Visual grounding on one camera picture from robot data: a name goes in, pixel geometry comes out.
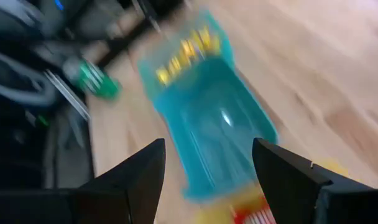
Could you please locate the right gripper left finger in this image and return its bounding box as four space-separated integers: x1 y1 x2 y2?
80 138 167 224

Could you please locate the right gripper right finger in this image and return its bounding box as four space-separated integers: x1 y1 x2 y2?
252 138 333 224

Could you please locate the red candy pack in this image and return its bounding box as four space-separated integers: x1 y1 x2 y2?
232 198 277 224

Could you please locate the yellow translucent bin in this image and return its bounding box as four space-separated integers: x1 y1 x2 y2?
191 157 350 224

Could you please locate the yellow candy pack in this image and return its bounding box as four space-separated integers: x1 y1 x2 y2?
170 55 183 74
156 67 171 86
198 26 221 54
181 39 198 62

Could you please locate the dark teal plastic bin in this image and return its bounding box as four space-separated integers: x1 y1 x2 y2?
150 55 279 202

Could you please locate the light green translucent bin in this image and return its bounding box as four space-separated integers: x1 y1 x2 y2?
136 9 236 100

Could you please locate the green soda can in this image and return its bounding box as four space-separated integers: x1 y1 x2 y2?
63 57 122 101

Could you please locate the silver metal bracket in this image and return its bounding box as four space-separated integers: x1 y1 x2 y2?
44 70 92 121

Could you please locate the black aluminium table frame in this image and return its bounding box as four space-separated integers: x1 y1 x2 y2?
95 0 190 68

